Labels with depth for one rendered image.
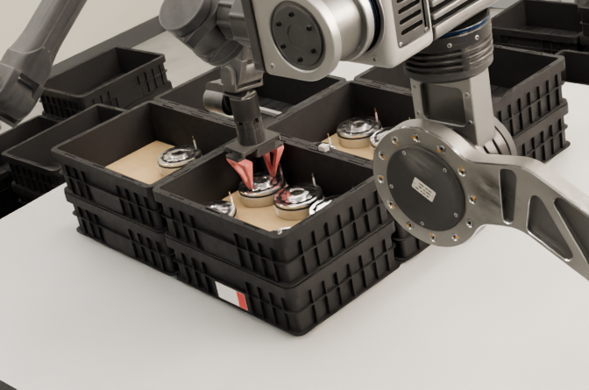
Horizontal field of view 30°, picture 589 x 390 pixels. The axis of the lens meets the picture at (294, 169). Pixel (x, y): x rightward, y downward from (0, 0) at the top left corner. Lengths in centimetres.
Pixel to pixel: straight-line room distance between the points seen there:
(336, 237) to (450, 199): 53
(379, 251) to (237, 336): 33
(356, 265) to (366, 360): 22
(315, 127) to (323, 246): 51
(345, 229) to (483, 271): 30
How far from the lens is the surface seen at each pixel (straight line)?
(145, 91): 401
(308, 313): 210
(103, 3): 598
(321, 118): 253
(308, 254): 205
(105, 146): 266
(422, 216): 166
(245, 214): 230
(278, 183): 233
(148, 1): 616
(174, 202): 221
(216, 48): 151
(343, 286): 215
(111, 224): 252
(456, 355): 201
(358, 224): 213
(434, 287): 219
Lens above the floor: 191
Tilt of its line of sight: 26 degrees down
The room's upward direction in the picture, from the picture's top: 11 degrees counter-clockwise
